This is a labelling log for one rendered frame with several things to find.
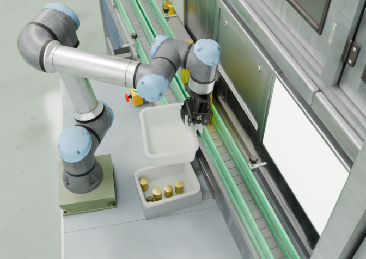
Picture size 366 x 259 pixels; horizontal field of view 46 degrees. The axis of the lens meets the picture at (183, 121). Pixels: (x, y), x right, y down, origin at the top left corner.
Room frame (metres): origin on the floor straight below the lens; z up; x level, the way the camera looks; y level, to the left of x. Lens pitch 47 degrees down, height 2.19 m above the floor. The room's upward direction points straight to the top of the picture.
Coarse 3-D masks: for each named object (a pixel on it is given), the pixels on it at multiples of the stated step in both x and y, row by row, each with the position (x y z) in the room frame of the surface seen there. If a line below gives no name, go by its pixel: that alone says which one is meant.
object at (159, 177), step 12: (144, 168) 1.02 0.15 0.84; (156, 168) 1.03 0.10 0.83; (168, 168) 1.05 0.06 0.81; (180, 168) 1.06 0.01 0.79; (192, 168) 1.03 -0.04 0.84; (156, 180) 1.02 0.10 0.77; (168, 180) 1.02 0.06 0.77; (180, 180) 1.02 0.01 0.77; (192, 180) 0.99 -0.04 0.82; (144, 192) 0.96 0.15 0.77; (192, 192) 0.91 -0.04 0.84; (144, 204) 0.86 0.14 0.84; (156, 204) 0.86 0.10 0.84
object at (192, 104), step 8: (200, 96) 0.93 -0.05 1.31; (208, 96) 0.93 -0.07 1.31; (184, 104) 0.99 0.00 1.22; (192, 104) 0.96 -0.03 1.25; (200, 104) 0.94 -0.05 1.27; (208, 104) 0.96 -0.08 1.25; (192, 112) 0.93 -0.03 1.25; (200, 112) 0.92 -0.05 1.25; (208, 112) 0.93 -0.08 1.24; (192, 120) 0.92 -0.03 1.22; (200, 120) 0.94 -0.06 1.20; (208, 120) 0.94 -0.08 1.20
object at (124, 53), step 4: (120, 48) 1.79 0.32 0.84; (124, 48) 1.79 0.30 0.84; (128, 48) 1.79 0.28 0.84; (116, 52) 1.76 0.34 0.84; (120, 52) 1.76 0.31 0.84; (124, 52) 1.76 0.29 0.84; (128, 52) 1.76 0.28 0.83; (116, 56) 1.73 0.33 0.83; (120, 56) 1.73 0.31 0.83; (124, 56) 1.73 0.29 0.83; (128, 56) 1.73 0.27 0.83
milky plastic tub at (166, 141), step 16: (144, 112) 1.06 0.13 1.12; (160, 112) 1.07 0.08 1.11; (176, 112) 1.08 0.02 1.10; (144, 128) 0.97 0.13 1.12; (160, 128) 1.04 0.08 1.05; (176, 128) 1.03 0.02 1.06; (192, 128) 0.97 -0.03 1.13; (144, 144) 0.90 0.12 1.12; (160, 144) 0.96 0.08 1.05; (176, 144) 0.96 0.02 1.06; (192, 144) 0.93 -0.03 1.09; (160, 160) 0.87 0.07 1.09; (176, 160) 0.88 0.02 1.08; (192, 160) 0.89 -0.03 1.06
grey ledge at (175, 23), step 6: (156, 0) 2.17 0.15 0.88; (162, 12) 2.05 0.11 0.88; (174, 12) 2.05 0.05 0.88; (174, 18) 1.99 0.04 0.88; (180, 18) 1.96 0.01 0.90; (168, 24) 1.93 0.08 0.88; (174, 24) 1.93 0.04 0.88; (180, 24) 1.93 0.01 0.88; (174, 30) 1.88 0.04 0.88; (180, 30) 1.88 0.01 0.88; (180, 36) 1.83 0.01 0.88; (186, 36) 1.83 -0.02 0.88
